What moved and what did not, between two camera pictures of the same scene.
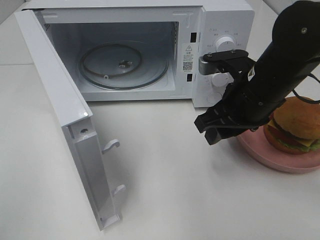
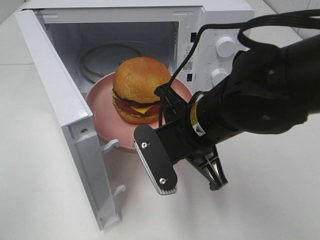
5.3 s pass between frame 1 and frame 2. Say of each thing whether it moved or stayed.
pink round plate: moved
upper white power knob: stayed
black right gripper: moved
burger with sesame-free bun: moved
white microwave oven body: stayed
